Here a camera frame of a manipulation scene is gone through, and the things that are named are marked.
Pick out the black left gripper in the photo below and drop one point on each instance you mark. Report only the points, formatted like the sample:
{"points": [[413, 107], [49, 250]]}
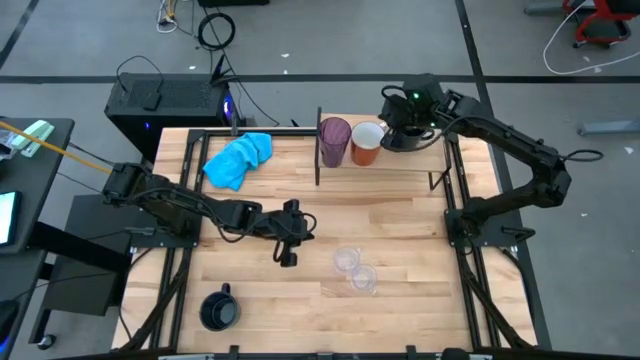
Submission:
{"points": [[287, 230]]}

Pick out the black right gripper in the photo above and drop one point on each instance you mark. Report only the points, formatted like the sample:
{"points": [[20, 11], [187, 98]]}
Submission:
{"points": [[415, 107]]}

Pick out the dark blue speckled enamel mug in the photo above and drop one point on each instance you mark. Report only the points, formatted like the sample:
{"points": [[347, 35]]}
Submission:
{"points": [[219, 311], [395, 143]]}

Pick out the clear glass footed mug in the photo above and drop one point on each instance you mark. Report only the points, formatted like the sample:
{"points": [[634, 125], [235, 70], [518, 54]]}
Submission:
{"points": [[346, 259], [364, 278]]}

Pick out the orange cup with white inside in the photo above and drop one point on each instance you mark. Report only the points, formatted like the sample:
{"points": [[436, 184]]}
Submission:
{"points": [[366, 137]]}

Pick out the purple faceted plastic tumbler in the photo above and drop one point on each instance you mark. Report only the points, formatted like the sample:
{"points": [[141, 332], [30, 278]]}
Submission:
{"points": [[334, 140]]}

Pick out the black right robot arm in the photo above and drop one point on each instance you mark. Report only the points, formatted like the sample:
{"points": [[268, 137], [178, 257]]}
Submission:
{"points": [[510, 140]]}

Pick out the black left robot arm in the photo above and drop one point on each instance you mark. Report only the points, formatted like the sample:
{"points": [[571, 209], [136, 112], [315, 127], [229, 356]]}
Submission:
{"points": [[190, 210]]}

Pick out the blue cloth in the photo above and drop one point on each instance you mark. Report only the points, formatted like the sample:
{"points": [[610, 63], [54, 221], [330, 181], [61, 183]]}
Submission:
{"points": [[240, 155]]}

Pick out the grey metal floor foot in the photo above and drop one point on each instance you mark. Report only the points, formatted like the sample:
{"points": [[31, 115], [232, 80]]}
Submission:
{"points": [[610, 127], [545, 8]]}

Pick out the black computer tower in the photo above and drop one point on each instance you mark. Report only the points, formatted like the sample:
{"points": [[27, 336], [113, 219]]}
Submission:
{"points": [[175, 100]]}

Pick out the small black hub box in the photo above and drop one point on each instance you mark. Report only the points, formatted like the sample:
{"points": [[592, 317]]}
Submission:
{"points": [[151, 101]]}

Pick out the black cart base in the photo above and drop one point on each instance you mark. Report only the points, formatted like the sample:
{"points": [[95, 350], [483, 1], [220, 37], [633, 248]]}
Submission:
{"points": [[85, 280]]}

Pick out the black side desk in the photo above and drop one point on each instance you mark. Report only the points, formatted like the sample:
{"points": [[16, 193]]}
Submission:
{"points": [[35, 190]]}

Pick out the black caster wheel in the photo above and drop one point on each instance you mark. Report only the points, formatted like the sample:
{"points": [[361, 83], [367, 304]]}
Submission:
{"points": [[46, 342]]}

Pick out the pale green stapler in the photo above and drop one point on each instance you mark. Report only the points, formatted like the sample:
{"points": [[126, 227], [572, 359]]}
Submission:
{"points": [[32, 136]]}

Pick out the tablet with lit screen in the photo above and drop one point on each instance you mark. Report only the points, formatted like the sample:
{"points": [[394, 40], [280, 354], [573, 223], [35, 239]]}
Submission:
{"points": [[7, 217]]}

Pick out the wooden shelf with black frame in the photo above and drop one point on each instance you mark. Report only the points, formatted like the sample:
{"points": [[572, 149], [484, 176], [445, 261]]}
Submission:
{"points": [[400, 162]]}

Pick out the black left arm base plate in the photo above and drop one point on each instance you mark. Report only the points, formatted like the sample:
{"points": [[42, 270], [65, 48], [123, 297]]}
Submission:
{"points": [[150, 242]]}

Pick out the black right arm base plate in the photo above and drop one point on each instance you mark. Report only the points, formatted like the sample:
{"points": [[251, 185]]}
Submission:
{"points": [[492, 243]]}

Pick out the red metal cart frame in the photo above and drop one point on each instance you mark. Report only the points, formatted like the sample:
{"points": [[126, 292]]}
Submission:
{"points": [[590, 22]]}

